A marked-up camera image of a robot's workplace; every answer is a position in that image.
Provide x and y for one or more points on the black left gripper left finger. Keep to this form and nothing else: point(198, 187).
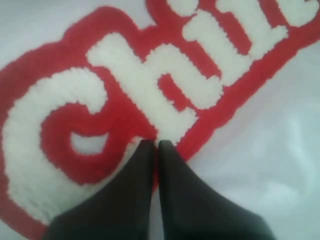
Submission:
point(119, 211)

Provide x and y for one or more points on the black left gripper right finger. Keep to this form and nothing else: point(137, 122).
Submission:
point(191, 210)

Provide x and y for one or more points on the white t-shirt with red logo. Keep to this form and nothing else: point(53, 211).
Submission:
point(234, 84)

